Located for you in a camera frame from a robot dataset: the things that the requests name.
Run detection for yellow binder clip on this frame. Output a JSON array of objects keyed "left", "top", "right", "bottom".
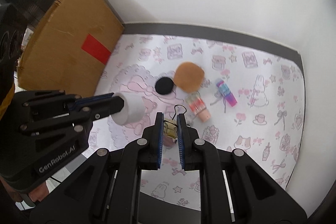
[{"left": 163, "top": 105, "right": 187, "bottom": 140}]

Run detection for white round jar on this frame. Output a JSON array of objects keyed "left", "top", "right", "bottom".
[{"left": 111, "top": 93, "right": 146, "bottom": 126}]

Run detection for pink clear bottle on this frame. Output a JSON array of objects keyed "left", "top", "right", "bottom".
[{"left": 186, "top": 92, "right": 211, "bottom": 122}]

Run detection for pink heart keychain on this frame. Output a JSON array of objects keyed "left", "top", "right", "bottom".
[{"left": 163, "top": 134, "right": 177, "bottom": 149}]

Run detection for small black powder puff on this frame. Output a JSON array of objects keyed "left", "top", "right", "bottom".
[{"left": 155, "top": 77, "right": 174, "bottom": 95}]

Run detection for orange makeup sponge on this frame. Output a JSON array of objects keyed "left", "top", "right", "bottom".
[{"left": 173, "top": 62, "right": 205, "bottom": 93}]

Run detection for purple blue tube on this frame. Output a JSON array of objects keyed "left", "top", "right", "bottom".
[{"left": 215, "top": 79, "right": 237, "bottom": 107}]

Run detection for white clear plastic case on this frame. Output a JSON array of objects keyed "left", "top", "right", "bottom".
[{"left": 175, "top": 87, "right": 190, "bottom": 101}]

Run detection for person left hand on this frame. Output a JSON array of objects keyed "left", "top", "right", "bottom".
[{"left": 28, "top": 182, "right": 50, "bottom": 202}]

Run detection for brown cardboard box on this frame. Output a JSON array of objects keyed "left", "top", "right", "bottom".
[{"left": 18, "top": 0, "right": 124, "bottom": 97}]

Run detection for white patterned desk mat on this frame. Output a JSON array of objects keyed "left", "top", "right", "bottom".
[{"left": 84, "top": 35, "right": 305, "bottom": 210}]

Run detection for cluttered side desk items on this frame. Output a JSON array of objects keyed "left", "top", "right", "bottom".
[{"left": 21, "top": 27, "right": 34, "bottom": 51}]

